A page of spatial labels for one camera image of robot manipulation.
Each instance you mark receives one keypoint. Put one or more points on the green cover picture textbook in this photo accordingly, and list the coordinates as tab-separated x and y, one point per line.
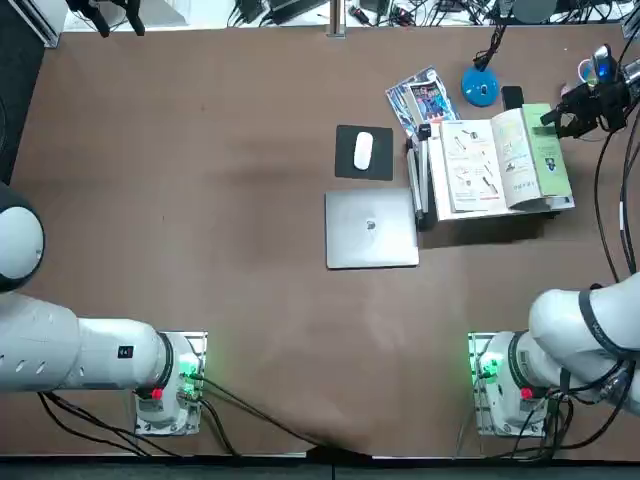
500	165

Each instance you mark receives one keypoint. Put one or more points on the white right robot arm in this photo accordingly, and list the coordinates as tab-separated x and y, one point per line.
565	330

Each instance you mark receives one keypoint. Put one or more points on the blue desk lamp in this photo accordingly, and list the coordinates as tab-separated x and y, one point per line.
480	87

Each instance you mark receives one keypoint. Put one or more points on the black foldable phone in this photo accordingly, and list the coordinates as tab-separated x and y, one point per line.
512	96

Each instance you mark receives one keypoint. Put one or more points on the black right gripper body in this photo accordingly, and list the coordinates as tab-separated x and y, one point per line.
607	107

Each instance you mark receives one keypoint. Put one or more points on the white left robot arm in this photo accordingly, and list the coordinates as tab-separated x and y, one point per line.
75	350

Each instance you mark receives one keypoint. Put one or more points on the white computer mouse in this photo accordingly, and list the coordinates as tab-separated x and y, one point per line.
363	150

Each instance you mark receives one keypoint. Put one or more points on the black mouse pad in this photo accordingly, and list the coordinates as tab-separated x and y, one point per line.
382	150

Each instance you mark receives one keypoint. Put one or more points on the white folding book stand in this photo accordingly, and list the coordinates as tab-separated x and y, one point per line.
435	200

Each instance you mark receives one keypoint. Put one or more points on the grey laptop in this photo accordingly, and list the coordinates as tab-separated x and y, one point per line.
372	230

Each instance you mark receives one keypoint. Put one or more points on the plastic wrapped comic magazine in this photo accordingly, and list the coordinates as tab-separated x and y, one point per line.
425	100

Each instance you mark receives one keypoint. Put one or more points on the aluminium frame profile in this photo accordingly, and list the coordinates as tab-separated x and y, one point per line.
631	25
47	25

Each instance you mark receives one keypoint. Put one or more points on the aluminium camera post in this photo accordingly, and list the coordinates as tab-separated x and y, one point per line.
336	20

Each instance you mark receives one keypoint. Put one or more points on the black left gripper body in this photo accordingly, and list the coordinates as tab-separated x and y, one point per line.
100	3

